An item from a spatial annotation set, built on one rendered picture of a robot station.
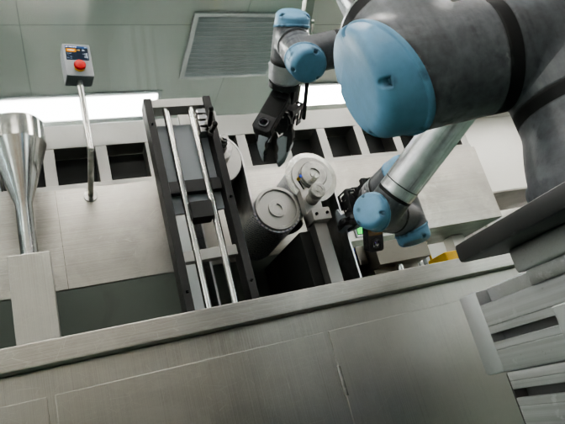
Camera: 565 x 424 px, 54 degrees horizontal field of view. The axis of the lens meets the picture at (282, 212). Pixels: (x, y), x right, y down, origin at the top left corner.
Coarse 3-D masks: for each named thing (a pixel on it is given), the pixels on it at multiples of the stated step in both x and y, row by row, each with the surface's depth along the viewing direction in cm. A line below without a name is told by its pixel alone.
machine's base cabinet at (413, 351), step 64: (320, 320) 108; (384, 320) 112; (448, 320) 116; (0, 384) 87; (64, 384) 90; (128, 384) 92; (192, 384) 96; (256, 384) 99; (320, 384) 103; (384, 384) 106; (448, 384) 111
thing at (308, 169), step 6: (306, 162) 150; (312, 162) 150; (300, 168) 150; (306, 168) 149; (312, 168) 150; (318, 168) 150; (324, 168) 151; (306, 174) 148; (312, 174) 149; (324, 174) 150; (300, 180) 149; (306, 180) 147; (318, 180) 148; (324, 180) 149; (306, 186) 148
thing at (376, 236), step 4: (364, 232) 136; (368, 232) 135; (372, 232) 136; (376, 232) 136; (380, 232) 137; (364, 236) 137; (368, 236) 135; (372, 236) 136; (376, 236) 136; (380, 236) 137; (364, 240) 137; (368, 240) 136; (372, 240) 136; (376, 240) 136; (380, 240) 136; (364, 244) 137; (368, 244) 136; (372, 244) 136; (376, 244) 136; (380, 244) 137; (364, 248) 138; (368, 248) 136; (372, 248) 136; (376, 248) 136; (380, 248) 137
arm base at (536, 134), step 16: (560, 80) 50; (544, 96) 51; (560, 96) 50; (528, 112) 52; (544, 112) 51; (560, 112) 50; (528, 128) 53; (544, 128) 51; (560, 128) 49; (528, 144) 53; (544, 144) 50; (560, 144) 49; (528, 160) 53; (544, 160) 50; (560, 160) 48; (528, 176) 52; (544, 176) 50; (560, 176) 48; (528, 192) 53; (544, 192) 50
